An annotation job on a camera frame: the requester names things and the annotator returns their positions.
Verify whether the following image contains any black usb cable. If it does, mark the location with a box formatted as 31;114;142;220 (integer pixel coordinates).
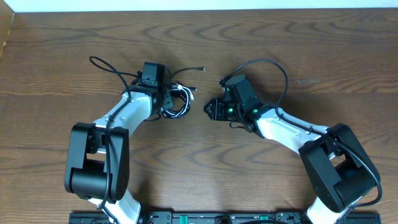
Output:
160;67;206;119

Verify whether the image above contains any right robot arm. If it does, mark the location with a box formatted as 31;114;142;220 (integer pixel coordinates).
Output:
203;75;381;223

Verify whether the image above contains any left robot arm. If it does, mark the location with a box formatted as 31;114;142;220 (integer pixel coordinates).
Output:
64;62;166;223

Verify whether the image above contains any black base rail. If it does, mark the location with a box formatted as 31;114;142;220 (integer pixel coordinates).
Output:
68;210;382;224

